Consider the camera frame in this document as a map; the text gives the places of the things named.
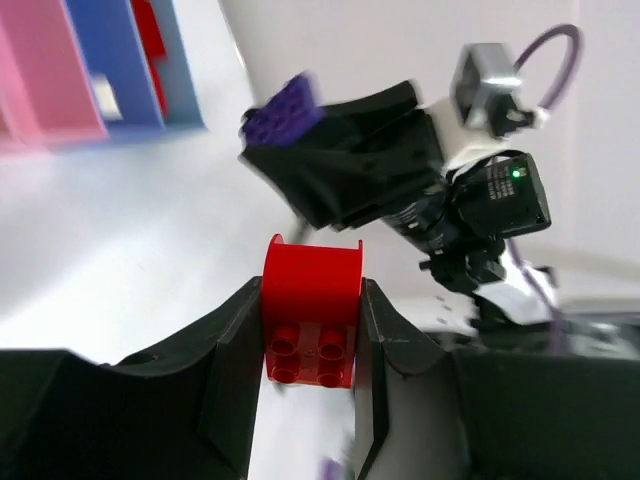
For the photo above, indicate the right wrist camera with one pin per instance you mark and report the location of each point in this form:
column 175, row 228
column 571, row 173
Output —
column 482, row 109

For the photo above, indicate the blue compartment tray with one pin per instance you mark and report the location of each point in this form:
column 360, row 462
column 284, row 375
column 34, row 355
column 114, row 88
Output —
column 111, row 45

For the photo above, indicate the red rectangular lego brick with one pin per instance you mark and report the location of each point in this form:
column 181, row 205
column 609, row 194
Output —
column 153, row 45

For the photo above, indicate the red rounded lego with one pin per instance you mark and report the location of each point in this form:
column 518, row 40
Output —
column 310, row 311

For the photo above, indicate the pink compartment tray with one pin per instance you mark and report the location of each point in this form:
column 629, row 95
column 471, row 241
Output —
column 46, row 96

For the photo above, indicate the tan lego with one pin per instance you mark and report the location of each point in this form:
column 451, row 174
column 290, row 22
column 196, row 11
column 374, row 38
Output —
column 105, row 98

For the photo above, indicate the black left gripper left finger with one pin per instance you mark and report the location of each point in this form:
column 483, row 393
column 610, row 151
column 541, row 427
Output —
column 194, row 401

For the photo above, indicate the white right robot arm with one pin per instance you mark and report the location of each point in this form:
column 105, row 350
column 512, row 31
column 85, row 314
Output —
column 520, row 295

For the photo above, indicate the dark blue lego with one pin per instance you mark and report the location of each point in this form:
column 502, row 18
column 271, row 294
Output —
column 286, row 117

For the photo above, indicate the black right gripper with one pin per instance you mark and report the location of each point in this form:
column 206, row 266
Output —
column 378, row 158

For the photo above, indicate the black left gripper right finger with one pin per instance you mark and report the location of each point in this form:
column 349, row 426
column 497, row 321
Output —
column 408, row 421

